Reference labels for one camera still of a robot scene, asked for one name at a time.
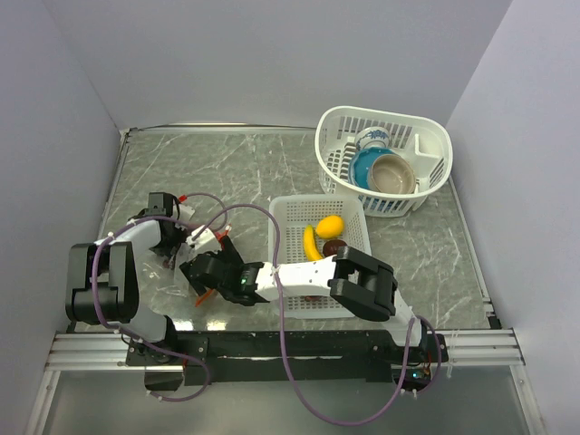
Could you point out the white oval dish rack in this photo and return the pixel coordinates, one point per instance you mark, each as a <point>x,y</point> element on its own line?
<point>423,143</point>

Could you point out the aluminium frame rail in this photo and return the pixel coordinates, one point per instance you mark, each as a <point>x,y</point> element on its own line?
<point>106,352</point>

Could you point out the yellow fake banana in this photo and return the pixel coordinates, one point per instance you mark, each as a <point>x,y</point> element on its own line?
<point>309,245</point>

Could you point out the clear zip top bag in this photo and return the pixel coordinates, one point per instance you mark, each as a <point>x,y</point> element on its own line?
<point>175,282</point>

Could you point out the teal bowl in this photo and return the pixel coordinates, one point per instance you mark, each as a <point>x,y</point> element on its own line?
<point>361,163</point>

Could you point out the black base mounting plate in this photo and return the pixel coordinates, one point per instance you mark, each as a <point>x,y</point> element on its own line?
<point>312,356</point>

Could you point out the yellow fake lemon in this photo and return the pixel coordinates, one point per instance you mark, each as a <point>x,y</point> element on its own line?
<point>330,227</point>

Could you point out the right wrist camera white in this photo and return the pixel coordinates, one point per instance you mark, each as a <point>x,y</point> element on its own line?
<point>202,240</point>

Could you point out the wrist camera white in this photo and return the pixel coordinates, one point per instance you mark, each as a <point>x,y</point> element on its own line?
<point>202,240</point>
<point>184,213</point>

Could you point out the dark red fake plum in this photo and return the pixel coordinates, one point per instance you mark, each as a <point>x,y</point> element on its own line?
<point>331,247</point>

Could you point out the blue white porcelain cup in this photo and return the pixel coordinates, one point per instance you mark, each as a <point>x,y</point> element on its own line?
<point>372,137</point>

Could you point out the white perforated rectangular basket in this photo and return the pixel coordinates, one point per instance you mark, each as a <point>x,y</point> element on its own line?
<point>293,214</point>

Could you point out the beige bowl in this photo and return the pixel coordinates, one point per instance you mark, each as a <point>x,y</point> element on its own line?
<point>391,174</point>

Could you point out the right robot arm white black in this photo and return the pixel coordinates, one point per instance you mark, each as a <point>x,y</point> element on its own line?
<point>361,284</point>

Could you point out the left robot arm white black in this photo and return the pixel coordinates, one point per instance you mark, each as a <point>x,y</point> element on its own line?
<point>102,283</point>

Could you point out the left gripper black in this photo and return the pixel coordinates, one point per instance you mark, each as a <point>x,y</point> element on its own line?
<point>166,250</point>

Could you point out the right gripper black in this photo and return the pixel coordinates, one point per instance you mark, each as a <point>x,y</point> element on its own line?
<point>229,253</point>

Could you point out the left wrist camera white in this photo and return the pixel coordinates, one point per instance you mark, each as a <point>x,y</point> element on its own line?
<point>184,213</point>

